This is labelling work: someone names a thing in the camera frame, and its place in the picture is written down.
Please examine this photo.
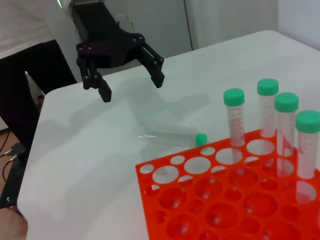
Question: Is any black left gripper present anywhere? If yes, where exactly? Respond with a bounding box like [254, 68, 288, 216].
[71, 0, 166, 103]

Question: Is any green capped clear test tube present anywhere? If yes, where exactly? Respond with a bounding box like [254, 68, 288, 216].
[295, 109, 320, 205]
[137, 126, 208, 148]
[256, 78, 280, 139]
[223, 87, 247, 165]
[274, 91, 300, 177]

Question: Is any orange test tube rack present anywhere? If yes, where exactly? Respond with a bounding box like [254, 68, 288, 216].
[135, 128, 320, 240]

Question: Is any person in white shirt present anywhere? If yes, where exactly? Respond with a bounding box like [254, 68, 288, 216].
[0, 0, 78, 156]

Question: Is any small black connector box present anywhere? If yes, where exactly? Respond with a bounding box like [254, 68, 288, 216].
[11, 142, 28, 161]

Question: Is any white wall socket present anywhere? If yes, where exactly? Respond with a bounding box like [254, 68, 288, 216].
[112, 12, 129, 24]

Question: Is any thin black floor cable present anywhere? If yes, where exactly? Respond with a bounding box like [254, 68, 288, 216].
[0, 128, 12, 154]

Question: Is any grey plug cable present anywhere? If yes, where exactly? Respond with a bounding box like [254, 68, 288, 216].
[2, 154, 20, 183]
[0, 147, 16, 158]

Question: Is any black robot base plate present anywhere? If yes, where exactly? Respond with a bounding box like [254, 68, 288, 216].
[0, 156, 28, 210]

